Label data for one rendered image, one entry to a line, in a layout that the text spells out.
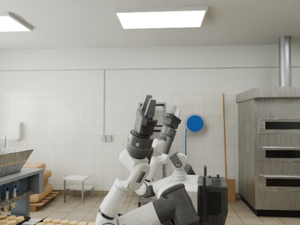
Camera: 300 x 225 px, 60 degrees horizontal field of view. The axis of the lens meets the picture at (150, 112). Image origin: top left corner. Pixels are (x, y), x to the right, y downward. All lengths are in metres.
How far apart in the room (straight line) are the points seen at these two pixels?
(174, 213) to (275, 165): 3.65
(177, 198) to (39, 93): 5.08
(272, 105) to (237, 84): 1.14
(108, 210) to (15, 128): 5.05
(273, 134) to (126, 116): 2.69
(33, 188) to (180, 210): 1.20
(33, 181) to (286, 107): 3.77
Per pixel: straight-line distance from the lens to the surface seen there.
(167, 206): 1.01
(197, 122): 5.09
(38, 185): 1.93
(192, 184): 1.16
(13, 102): 6.12
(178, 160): 1.18
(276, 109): 4.53
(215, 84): 5.34
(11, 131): 5.99
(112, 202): 1.00
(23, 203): 2.04
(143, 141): 0.89
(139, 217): 1.02
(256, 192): 4.56
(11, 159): 1.75
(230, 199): 5.24
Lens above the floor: 1.51
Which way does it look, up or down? 2 degrees up
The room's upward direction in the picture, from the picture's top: straight up
